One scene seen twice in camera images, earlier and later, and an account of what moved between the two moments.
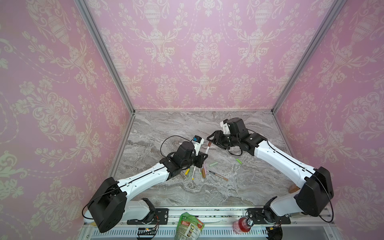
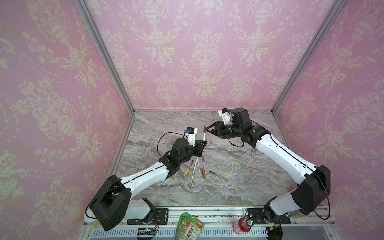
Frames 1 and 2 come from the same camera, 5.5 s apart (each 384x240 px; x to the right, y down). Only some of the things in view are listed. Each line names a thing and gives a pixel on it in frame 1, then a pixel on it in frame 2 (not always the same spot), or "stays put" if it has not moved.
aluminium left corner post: [87, 14] stays put
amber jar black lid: [293, 188] stays put
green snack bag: [189, 227] stays put
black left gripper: [201, 155] → [198, 146]
